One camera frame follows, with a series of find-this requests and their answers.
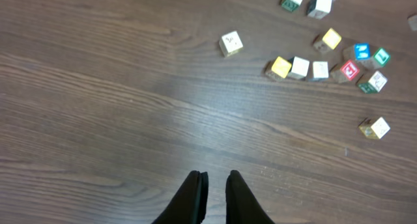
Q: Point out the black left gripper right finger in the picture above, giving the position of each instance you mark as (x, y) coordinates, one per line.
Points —
(241, 205)

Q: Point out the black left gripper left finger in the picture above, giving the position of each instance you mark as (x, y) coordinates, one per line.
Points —
(189, 204)

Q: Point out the yellow top wooden block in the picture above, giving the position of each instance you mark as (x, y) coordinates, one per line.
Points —
(278, 69)

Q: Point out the cream umbrella wooden block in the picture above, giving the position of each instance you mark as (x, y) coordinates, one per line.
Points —
(375, 128)

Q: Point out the cream block red letter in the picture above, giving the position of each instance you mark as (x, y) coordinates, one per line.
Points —
(299, 68)

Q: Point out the cream block blue letter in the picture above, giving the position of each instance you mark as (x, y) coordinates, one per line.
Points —
(318, 71)

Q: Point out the cream block brown drawing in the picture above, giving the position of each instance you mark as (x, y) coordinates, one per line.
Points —
(230, 44)

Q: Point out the red top wooden block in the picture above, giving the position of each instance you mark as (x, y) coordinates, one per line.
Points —
(345, 72)

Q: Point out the cream block green side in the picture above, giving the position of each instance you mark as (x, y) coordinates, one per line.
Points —
(372, 82)

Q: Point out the yellow top block middle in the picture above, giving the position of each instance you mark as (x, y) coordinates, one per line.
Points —
(327, 42)

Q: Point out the blue top wooden block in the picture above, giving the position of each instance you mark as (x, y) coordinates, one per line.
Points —
(357, 52)

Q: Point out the green top wooden block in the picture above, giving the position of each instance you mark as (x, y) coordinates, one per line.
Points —
(378, 60)

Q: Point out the plain cream wooden block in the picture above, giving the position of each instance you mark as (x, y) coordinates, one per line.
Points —
(318, 9)

